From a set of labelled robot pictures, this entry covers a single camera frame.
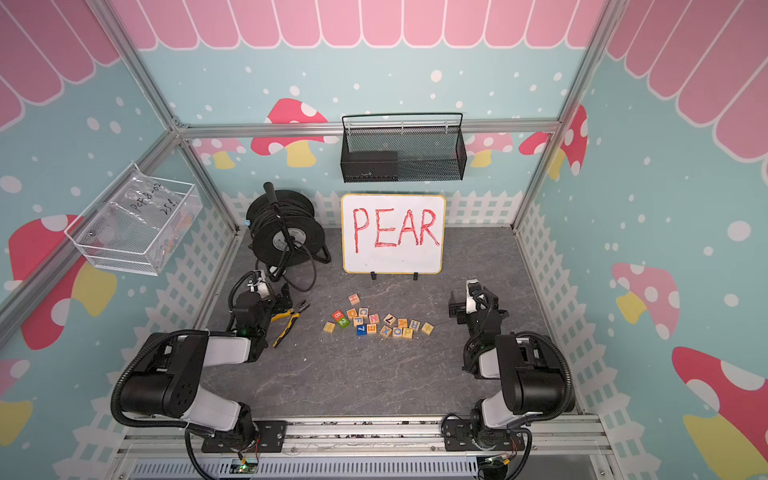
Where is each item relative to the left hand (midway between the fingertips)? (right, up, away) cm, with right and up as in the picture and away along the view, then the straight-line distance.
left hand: (274, 289), depth 94 cm
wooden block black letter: (+37, -10, 0) cm, 38 cm away
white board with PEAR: (+35, +18, +6) cm, 40 cm away
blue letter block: (+28, -12, -2) cm, 30 cm away
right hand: (+61, 0, -3) cm, 61 cm away
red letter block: (+20, -8, +1) cm, 21 cm away
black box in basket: (+31, +38, -4) cm, 49 cm away
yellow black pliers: (+6, -8, +1) cm, 10 cm away
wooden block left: (+18, -12, -2) cm, 21 cm away
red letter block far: (+25, -4, +6) cm, 26 cm away
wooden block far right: (+48, -12, -2) cm, 50 cm away
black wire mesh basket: (+40, +45, +1) cm, 61 cm away
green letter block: (+22, -10, 0) cm, 24 cm away
